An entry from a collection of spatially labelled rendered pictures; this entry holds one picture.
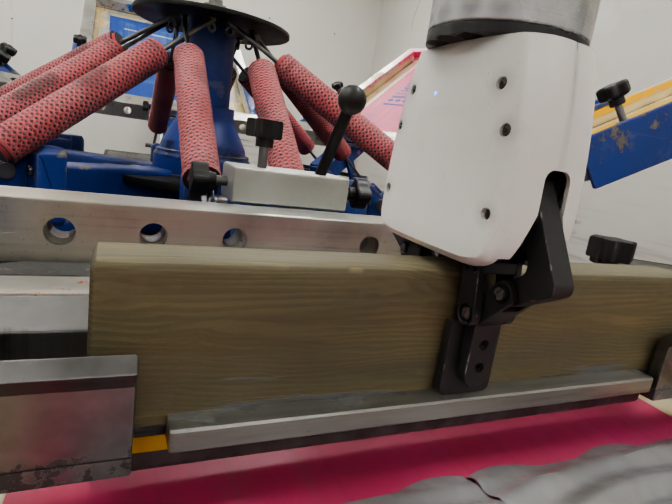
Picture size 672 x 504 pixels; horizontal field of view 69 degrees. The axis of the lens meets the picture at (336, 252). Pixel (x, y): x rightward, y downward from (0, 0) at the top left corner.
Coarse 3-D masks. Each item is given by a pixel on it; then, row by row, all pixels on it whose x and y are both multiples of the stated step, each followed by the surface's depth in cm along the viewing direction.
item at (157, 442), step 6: (138, 438) 21; (144, 438) 21; (150, 438) 21; (156, 438) 21; (162, 438) 21; (132, 444) 21; (138, 444) 21; (144, 444) 21; (150, 444) 21; (156, 444) 21; (162, 444) 21; (132, 450) 21; (138, 450) 21; (144, 450) 21; (150, 450) 21; (156, 450) 21
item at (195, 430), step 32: (512, 384) 27; (544, 384) 28; (576, 384) 28; (608, 384) 29; (640, 384) 31; (192, 416) 20; (224, 416) 20; (256, 416) 21; (288, 416) 21; (320, 416) 21; (352, 416) 22; (384, 416) 23; (416, 416) 24; (448, 416) 25; (192, 448) 19
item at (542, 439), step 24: (600, 408) 35; (624, 408) 35; (648, 408) 36; (432, 432) 29; (456, 432) 29; (480, 432) 29; (504, 432) 30; (528, 432) 30; (552, 432) 31; (576, 432) 31; (600, 432) 31; (624, 432) 32; (648, 432) 32; (456, 456) 27; (480, 456) 27; (504, 456) 27; (528, 456) 28; (552, 456) 28; (576, 456) 28
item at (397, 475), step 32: (320, 448) 26; (352, 448) 26; (384, 448) 26; (416, 448) 27; (96, 480) 21; (128, 480) 21; (160, 480) 22; (192, 480) 22; (224, 480) 22; (256, 480) 23; (288, 480) 23; (320, 480) 23; (352, 480) 24; (384, 480) 24; (416, 480) 24
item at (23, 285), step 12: (0, 276) 34; (12, 276) 34; (24, 276) 34; (36, 276) 35; (48, 276) 35; (0, 288) 32; (12, 288) 32; (24, 288) 32; (36, 288) 32; (48, 288) 33; (60, 288) 33; (72, 288) 33; (84, 288) 34
